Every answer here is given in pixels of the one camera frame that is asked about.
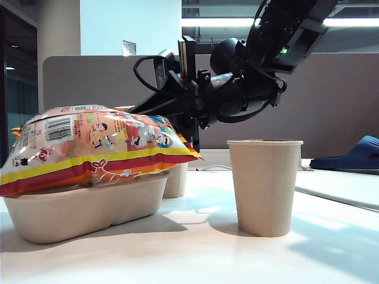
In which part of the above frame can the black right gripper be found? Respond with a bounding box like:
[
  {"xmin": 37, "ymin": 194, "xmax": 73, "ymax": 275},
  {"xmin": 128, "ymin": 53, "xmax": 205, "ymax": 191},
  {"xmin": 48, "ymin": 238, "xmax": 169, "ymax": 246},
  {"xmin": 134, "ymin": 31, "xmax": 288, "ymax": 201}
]
[{"xmin": 130, "ymin": 35, "xmax": 288, "ymax": 149}]

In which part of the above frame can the colourful chips bag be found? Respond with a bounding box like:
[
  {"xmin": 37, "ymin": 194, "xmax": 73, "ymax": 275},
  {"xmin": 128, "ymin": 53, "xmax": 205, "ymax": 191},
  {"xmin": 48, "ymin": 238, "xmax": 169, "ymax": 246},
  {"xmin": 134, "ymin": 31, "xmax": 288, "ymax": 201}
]
[{"xmin": 0, "ymin": 104, "xmax": 204, "ymax": 198}]

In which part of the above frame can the beige oblong pulp box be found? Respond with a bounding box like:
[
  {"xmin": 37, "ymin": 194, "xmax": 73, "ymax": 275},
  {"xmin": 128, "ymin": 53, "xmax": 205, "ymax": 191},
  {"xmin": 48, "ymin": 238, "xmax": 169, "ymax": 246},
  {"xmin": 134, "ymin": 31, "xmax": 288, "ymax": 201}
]
[{"xmin": 2, "ymin": 170, "xmax": 172, "ymax": 245}]

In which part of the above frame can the beige paper cup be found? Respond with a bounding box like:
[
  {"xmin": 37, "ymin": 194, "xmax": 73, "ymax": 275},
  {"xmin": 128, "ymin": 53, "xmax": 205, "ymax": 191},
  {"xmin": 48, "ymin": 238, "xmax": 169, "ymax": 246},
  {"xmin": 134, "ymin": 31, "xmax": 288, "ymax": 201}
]
[
  {"xmin": 162, "ymin": 162, "xmax": 189, "ymax": 199},
  {"xmin": 226, "ymin": 139, "xmax": 304, "ymax": 238}
]

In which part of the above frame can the beige round column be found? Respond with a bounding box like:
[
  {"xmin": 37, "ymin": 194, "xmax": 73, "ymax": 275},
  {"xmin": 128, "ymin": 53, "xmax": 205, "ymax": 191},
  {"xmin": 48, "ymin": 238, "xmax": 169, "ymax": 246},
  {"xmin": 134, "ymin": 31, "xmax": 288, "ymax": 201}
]
[{"xmin": 37, "ymin": 0, "xmax": 81, "ymax": 115}]

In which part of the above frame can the grey desk divider panel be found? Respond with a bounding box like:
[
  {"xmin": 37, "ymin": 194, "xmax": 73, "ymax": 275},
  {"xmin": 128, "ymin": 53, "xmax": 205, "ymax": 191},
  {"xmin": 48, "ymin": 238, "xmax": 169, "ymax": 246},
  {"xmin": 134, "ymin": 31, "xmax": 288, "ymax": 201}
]
[{"xmin": 42, "ymin": 53, "xmax": 379, "ymax": 159}]

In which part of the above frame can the dark glass door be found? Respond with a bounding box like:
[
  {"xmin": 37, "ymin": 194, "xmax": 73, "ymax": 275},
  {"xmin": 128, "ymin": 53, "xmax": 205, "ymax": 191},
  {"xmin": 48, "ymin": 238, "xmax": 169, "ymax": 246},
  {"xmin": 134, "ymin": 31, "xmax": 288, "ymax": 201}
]
[{"xmin": 0, "ymin": 5, "xmax": 39, "ymax": 143}]

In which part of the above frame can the white flat board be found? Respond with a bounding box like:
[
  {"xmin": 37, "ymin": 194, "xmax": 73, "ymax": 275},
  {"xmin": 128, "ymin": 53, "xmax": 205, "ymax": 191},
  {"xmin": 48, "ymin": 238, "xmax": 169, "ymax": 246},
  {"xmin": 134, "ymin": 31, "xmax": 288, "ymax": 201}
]
[{"xmin": 294, "ymin": 170, "xmax": 379, "ymax": 212}]

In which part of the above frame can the dark blue slipper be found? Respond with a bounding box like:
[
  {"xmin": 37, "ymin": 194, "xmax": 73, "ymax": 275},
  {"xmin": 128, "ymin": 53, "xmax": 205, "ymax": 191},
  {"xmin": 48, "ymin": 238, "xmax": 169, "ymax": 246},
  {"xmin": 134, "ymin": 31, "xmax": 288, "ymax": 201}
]
[{"xmin": 309, "ymin": 135, "xmax": 379, "ymax": 175}]

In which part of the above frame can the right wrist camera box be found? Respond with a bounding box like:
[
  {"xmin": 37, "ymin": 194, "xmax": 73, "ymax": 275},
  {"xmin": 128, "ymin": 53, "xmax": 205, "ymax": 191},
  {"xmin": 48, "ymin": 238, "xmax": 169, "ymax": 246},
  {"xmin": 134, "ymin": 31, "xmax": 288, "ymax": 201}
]
[{"xmin": 153, "ymin": 49, "xmax": 178, "ymax": 89}]

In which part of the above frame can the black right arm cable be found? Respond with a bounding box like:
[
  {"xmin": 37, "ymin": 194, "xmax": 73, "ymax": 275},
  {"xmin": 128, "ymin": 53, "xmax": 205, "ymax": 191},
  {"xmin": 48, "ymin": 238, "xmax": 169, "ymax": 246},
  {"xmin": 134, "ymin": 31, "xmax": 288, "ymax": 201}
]
[{"xmin": 132, "ymin": 54, "xmax": 178, "ymax": 95}]

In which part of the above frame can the metal wall plate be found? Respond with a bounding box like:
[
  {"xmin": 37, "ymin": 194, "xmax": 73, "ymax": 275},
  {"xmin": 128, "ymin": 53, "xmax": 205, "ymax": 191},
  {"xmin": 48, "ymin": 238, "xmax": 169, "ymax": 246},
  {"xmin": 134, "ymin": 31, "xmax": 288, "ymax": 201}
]
[{"xmin": 120, "ymin": 40, "xmax": 137, "ymax": 57}]

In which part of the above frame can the grey desk cable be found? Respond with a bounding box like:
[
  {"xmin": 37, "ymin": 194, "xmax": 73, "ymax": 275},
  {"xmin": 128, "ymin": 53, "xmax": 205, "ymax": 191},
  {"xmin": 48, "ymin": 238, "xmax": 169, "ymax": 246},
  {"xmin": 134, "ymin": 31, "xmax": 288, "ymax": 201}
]
[{"xmin": 195, "ymin": 164, "xmax": 233, "ymax": 172}]

